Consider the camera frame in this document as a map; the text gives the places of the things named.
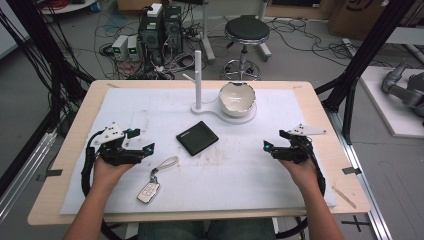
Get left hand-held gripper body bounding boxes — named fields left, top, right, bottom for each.
left=93, top=122, right=148, bottom=167

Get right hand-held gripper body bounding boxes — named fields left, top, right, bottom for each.
left=271, top=123, right=328, bottom=165

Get person's left hand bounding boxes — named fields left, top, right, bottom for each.
left=92, top=156, right=135, bottom=191

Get person's right hand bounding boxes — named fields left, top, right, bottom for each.
left=277, top=158, right=322, bottom=195

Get black leather wallet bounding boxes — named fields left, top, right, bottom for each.
left=175, top=120, right=220, bottom=157

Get white eggshell-shaped bowl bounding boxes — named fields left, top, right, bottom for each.
left=218, top=81, right=257, bottom=118

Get black tape piece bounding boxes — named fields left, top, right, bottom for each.
left=35, top=168, right=64, bottom=183
left=341, top=166, right=363, bottom=176

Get white foam mat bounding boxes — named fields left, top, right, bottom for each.
left=59, top=87, right=338, bottom=216

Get thin wooden stick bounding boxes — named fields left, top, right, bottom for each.
left=331, top=185, right=358, bottom=210

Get white power supply box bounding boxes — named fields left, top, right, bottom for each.
left=127, top=35, right=141, bottom=62
left=111, top=34, right=130, bottom=62

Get black computer tower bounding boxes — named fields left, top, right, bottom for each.
left=137, top=13, right=165, bottom=67
left=162, top=5, right=184, bottom=57

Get white floor board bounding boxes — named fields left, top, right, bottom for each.
left=359, top=65, right=424, bottom=140

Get grey metal stand leg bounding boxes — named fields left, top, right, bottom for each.
left=199, top=0, right=217, bottom=65
left=257, top=0, right=273, bottom=63

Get person's legs in jeans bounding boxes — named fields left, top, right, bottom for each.
left=137, top=217, right=277, bottom=240

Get white power strip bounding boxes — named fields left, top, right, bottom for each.
left=342, top=37, right=360, bottom=58

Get black round stool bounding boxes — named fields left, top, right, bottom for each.
left=222, top=14, right=272, bottom=81

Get white box device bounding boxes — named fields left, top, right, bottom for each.
left=146, top=2, right=164, bottom=19

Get brown cardboard box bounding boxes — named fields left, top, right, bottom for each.
left=327, top=0, right=395, bottom=42

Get white round table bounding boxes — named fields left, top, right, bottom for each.
left=39, top=0, right=98, bottom=16

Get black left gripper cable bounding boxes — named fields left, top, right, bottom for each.
left=80, top=129, right=106, bottom=199

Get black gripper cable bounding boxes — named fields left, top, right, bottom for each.
left=301, top=137, right=327, bottom=198
left=80, top=129, right=106, bottom=199

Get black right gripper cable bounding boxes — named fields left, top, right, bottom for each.
left=301, top=137, right=327, bottom=198

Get silver car key with strap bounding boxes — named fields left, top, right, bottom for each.
left=136, top=155, right=180, bottom=205

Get aluminium rail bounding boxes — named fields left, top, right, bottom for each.
left=325, top=109, right=395, bottom=240
left=0, top=130, right=58, bottom=223

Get white post stand with base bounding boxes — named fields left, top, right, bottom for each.
left=181, top=49, right=258, bottom=126

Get tangle of floor cables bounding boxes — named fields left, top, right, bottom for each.
left=94, top=13, right=214, bottom=81

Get black frame post with cables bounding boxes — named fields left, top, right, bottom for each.
left=0, top=0, right=96, bottom=134

